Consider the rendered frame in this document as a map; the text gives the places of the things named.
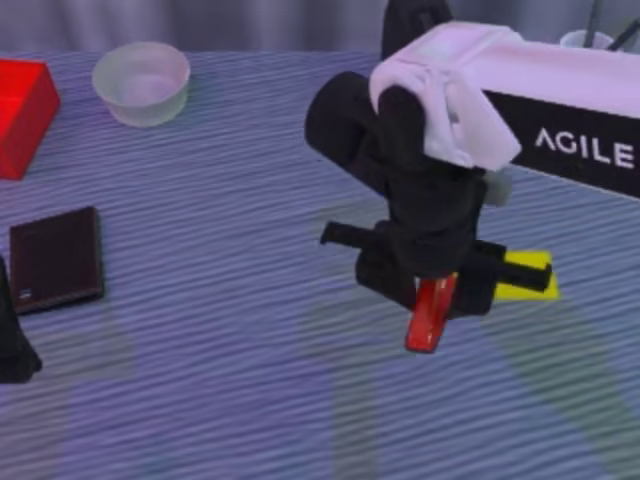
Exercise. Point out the yellow flat block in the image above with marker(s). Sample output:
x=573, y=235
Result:
x=530, y=257

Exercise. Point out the dark brown leather wallet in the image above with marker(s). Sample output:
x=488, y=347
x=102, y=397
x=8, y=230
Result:
x=57, y=260

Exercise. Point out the red block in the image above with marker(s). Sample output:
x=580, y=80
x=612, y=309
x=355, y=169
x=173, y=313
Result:
x=22, y=115

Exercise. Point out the clear plastic cup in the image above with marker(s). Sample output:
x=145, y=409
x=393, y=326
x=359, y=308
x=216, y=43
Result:
x=582, y=40

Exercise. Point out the white plastic bowl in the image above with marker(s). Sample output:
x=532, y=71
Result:
x=142, y=87

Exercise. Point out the black cylindrical post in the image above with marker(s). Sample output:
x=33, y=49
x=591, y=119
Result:
x=415, y=25

